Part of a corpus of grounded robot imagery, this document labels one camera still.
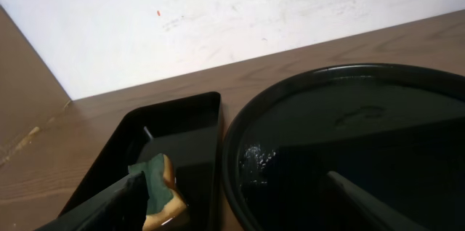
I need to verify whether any yellow green scrub sponge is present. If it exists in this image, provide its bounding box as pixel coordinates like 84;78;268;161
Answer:
128;153;187;231

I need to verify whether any black rectangular tray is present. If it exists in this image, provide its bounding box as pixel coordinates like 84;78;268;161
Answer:
62;92;223;230

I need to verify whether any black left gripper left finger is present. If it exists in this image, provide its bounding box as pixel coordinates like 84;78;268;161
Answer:
36;172;149;231

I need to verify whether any brown wooden side panel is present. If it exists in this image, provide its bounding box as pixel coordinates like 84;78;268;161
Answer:
1;9;70;164

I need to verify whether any black round tray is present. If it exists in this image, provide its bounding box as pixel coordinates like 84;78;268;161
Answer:
222;64;464;230

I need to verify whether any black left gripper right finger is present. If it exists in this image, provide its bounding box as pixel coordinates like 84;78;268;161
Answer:
325;171;427;231

